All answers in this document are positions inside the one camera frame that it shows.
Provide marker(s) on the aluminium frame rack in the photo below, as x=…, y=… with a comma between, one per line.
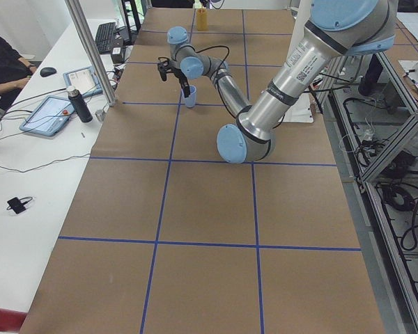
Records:
x=374, y=125

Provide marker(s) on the small black box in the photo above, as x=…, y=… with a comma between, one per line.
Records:
x=118, y=55

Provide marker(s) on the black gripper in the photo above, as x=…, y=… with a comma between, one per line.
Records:
x=177, y=73

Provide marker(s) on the light blue plastic cup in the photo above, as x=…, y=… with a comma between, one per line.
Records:
x=190, y=100

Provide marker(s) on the seated person in black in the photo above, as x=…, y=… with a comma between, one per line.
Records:
x=15, y=72

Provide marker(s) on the black water bottle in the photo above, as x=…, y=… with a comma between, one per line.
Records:
x=79, y=105

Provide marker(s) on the red object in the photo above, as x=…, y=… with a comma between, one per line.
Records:
x=11, y=321

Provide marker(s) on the small black device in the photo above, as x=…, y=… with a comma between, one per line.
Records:
x=18, y=205

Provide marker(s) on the blue framed tablet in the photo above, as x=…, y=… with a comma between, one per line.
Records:
x=84, y=80

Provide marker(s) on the black computer mouse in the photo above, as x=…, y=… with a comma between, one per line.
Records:
x=47, y=71

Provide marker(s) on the blue teach pendant tablet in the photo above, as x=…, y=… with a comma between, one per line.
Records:
x=49, y=117

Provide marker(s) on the black keyboard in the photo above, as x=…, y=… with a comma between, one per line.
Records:
x=104, y=37

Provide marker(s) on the yellow cup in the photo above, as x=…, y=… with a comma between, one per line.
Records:
x=201, y=19

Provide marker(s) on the aluminium frame post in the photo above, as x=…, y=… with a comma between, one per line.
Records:
x=88, y=43

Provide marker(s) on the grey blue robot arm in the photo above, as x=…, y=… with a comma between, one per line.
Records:
x=334, y=29

